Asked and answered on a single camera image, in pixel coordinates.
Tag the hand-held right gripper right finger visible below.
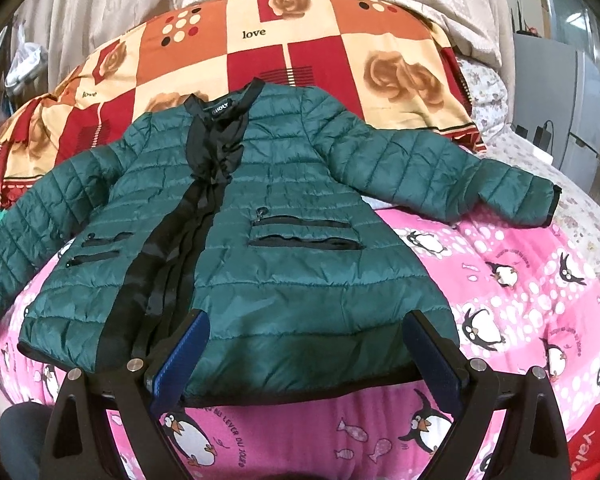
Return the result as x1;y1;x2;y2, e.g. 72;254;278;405
402;309;573;480

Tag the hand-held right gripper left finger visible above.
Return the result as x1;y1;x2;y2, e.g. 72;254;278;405
40;310;216;480

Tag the green quilted puffer jacket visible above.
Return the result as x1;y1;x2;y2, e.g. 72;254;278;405
0;77;563;408

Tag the pink penguin print blanket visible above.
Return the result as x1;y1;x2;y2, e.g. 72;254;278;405
0;205;600;480

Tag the person's dark trouser leg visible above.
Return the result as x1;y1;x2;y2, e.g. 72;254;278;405
0;402;57;480

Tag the red printed cloth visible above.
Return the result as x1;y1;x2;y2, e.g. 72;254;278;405
564;425;600;480

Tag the black power adapter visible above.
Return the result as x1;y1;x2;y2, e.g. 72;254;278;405
534;120;557;152

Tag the grey refrigerator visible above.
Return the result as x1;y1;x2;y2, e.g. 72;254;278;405
512;32;600;191

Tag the clear plastic bag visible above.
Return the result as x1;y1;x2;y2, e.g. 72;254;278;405
4;40;47;97

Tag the red orange rose print quilt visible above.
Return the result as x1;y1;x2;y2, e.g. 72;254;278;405
0;0;488;211

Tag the beige patterned curtain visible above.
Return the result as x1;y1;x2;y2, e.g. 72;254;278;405
10;0;516;86

